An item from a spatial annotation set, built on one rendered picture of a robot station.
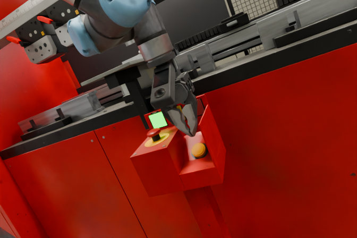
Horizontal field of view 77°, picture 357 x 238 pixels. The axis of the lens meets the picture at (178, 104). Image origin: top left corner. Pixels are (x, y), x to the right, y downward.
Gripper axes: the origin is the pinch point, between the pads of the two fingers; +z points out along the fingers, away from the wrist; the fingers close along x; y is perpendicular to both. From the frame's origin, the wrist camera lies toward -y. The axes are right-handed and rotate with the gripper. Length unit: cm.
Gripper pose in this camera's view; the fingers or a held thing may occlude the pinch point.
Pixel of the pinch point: (190, 133)
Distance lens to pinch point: 56.5
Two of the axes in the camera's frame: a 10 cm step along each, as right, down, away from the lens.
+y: 2.1, -3.6, 9.1
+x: -8.9, 3.1, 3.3
